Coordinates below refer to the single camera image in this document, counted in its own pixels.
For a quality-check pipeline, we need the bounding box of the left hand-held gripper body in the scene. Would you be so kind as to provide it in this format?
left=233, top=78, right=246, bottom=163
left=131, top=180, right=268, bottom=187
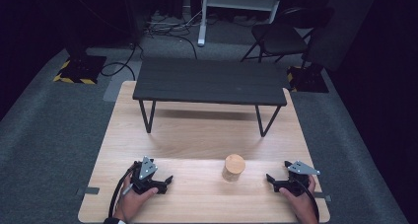
left=130, top=156, right=163, bottom=195

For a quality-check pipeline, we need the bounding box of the black folding chair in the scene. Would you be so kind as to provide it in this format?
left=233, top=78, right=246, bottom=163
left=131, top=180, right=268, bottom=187
left=241, top=6, right=335, bottom=66

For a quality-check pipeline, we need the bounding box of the person's right hand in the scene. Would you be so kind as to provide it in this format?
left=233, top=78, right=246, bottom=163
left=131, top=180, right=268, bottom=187
left=278, top=176, right=319, bottom=224

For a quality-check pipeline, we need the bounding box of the black base with striped tape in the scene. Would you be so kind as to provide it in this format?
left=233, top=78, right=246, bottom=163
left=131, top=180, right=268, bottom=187
left=286, top=63, right=330, bottom=94
left=52, top=54, right=108, bottom=86

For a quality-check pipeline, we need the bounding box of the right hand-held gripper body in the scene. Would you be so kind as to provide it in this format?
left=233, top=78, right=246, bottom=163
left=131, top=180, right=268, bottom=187
left=284, top=160, right=321, bottom=197

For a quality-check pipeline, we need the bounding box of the grey tape strip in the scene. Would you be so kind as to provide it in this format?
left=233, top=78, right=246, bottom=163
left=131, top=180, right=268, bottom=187
left=76, top=186, right=101, bottom=196
left=313, top=191, right=332, bottom=202

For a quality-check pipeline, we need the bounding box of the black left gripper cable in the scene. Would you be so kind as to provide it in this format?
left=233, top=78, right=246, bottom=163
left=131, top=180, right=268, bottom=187
left=107, top=164, right=140, bottom=219

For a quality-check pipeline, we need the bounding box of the black floor cable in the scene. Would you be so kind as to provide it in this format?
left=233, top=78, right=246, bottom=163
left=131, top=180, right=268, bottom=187
left=100, top=41, right=146, bottom=82

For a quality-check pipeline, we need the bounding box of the wooden cylinder jar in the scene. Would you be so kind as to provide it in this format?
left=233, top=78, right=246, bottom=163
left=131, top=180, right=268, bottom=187
left=221, top=153, right=246, bottom=184

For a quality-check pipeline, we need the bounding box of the bundle of floor cables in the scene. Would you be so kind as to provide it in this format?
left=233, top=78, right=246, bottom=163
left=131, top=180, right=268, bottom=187
left=143, top=9, right=202, bottom=60

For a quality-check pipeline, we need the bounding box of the white metal stand frame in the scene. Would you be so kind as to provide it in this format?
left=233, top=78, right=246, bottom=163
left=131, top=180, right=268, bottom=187
left=196, top=0, right=286, bottom=47

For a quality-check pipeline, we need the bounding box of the black low shelf table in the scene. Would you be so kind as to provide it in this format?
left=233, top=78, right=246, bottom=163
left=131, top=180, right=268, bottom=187
left=132, top=58, right=289, bottom=138

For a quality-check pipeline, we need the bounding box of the person's left hand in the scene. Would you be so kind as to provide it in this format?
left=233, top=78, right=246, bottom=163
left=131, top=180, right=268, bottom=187
left=112, top=184, right=160, bottom=223

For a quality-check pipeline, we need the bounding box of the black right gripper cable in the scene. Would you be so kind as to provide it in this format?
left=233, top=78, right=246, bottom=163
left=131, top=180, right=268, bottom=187
left=295, top=179, right=320, bottom=224

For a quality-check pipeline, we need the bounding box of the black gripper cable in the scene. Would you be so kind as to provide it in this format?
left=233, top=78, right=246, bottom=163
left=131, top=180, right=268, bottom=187
left=107, top=164, right=140, bottom=219
left=295, top=179, right=320, bottom=224

